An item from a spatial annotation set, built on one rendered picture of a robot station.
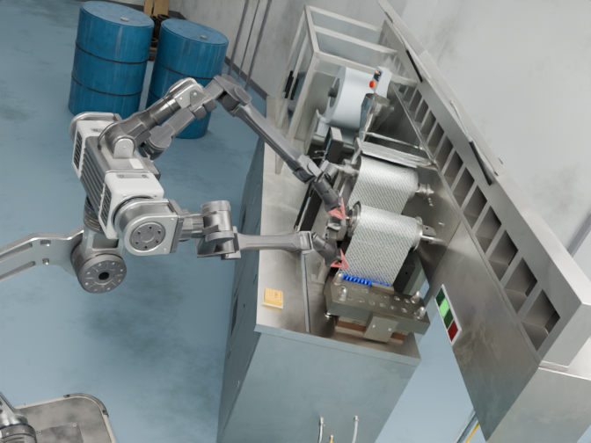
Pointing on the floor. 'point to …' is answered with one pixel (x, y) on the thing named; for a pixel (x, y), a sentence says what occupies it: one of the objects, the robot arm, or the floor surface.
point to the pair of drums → (114, 61)
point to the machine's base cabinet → (295, 368)
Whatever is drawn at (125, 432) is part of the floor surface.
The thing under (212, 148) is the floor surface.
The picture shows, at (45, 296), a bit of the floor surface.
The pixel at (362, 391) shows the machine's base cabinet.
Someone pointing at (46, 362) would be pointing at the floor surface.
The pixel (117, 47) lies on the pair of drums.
